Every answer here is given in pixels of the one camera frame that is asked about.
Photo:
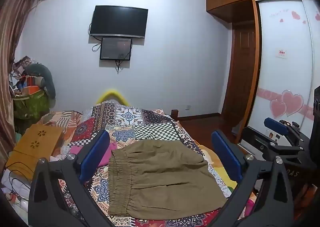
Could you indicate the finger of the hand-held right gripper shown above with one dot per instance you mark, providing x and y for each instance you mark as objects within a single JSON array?
[{"x": 275, "y": 124}]

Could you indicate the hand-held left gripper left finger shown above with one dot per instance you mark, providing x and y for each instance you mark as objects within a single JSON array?
[{"x": 96, "y": 154}]

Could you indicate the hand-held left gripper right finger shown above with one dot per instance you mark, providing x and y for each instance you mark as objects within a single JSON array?
[{"x": 226, "y": 157}]

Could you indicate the olive green pants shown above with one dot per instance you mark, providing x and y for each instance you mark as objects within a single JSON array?
[{"x": 162, "y": 174}]

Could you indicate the pink pants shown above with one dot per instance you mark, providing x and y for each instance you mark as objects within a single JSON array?
[{"x": 111, "y": 152}]

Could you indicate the yellow bed sheet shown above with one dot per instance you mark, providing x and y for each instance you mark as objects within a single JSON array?
[{"x": 216, "y": 164}]

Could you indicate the wardrobe with white sliding doors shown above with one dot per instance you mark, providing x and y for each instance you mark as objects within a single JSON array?
[{"x": 282, "y": 77}]

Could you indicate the orange patterned cloth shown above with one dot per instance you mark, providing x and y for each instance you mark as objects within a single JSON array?
[{"x": 63, "y": 119}]

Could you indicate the patchwork patterned blanket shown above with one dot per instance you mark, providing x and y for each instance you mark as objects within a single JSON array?
[{"x": 150, "y": 127}]

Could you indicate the wooden lap desk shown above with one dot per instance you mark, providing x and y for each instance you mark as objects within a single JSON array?
[{"x": 32, "y": 147}]

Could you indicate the brown wooden door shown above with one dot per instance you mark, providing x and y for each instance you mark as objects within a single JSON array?
[{"x": 241, "y": 67}]

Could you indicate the brown wooden bedpost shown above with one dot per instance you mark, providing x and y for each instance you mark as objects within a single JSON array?
[{"x": 174, "y": 113}]

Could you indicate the red and white paper sticker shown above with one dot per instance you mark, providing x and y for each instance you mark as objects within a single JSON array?
[{"x": 281, "y": 53}]

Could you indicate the green fabric bag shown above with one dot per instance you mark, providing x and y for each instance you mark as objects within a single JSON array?
[{"x": 31, "y": 104}]

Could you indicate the pile of mixed clutter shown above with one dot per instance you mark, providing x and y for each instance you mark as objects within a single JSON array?
[{"x": 20, "y": 74}]

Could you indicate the brown striped curtain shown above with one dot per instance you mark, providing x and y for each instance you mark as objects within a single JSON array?
[{"x": 15, "y": 22}]

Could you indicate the white wall socket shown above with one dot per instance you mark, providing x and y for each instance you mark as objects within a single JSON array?
[{"x": 188, "y": 107}]

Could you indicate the yellow curved bed rail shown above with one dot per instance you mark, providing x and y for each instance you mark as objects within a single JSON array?
[{"x": 112, "y": 93}]

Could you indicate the small black wall monitor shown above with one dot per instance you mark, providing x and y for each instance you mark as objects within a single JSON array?
[{"x": 115, "y": 48}]

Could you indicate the black wall television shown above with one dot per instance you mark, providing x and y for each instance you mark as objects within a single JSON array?
[{"x": 118, "y": 21}]

